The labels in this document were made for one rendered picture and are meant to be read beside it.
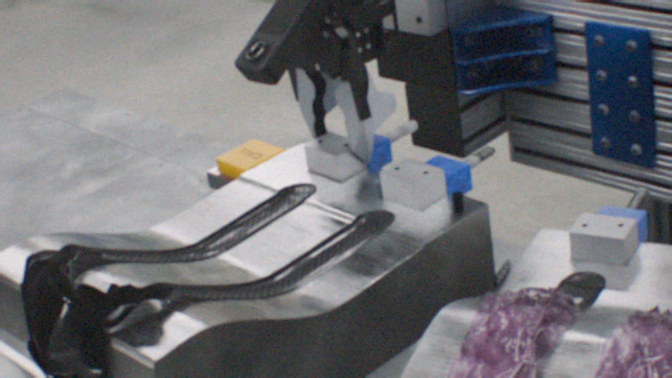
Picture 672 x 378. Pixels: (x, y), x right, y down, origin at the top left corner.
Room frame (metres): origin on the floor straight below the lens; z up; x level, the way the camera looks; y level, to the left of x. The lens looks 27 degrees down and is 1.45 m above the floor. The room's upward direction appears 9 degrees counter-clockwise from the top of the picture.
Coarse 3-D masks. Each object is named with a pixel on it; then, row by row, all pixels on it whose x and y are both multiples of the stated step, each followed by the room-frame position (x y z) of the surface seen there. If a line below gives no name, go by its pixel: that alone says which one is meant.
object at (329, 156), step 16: (400, 128) 1.21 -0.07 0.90; (416, 128) 1.22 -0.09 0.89; (304, 144) 1.16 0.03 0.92; (320, 144) 1.15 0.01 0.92; (336, 144) 1.15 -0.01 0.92; (384, 144) 1.16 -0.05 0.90; (320, 160) 1.14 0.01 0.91; (336, 160) 1.12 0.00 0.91; (352, 160) 1.13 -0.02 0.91; (384, 160) 1.16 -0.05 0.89; (320, 176) 1.14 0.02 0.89; (336, 176) 1.12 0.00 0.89; (352, 176) 1.13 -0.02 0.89
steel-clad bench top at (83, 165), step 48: (48, 96) 1.73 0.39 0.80; (0, 144) 1.58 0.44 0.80; (48, 144) 1.55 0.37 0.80; (96, 144) 1.53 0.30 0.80; (144, 144) 1.50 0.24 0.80; (192, 144) 1.48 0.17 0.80; (0, 192) 1.43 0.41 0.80; (48, 192) 1.41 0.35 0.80; (96, 192) 1.38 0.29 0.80; (144, 192) 1.36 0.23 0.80; (192, 192) 1.34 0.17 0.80; (0, 240) 1.30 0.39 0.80
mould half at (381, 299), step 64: (256, 192) 1.13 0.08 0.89; (320, 192) 1.10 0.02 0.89; (0, 256) 1.00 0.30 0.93; (256, 256) 1.01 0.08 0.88; (384, 256) 0.97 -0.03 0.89; (448, 256) 0.99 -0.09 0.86; (0, 320) 0.98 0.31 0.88; (192, 320) 0.84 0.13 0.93; (256, 320) 0.85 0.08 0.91; (320, 320) 0.89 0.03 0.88; (384, 320) 0.94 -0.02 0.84
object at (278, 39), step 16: (288, 0) 1.14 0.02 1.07; (304, 0) 1.13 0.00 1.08; (320, 0) 1.13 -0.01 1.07; (272, 16) 1.14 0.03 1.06; (288, 16) 1.12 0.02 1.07; (304, 16) 1.12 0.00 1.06; (320, 16) 1.13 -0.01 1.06; (256, 32) 1.13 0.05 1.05; (272, 32) 1.12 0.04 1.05; (288, 32) 1.10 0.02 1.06; (304, 32) 1.11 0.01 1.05; (256, 48) 1.10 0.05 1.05; (272, 48) 1.10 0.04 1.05; (288, 48) 1.10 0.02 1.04; (240, 64) 1.10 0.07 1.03; (256, 64) 1.09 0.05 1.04; (272, 64) 1.09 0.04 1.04; (288, 64) 1.10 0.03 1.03; (256, 80) 1.10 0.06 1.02; (272, 80) 1.09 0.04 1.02
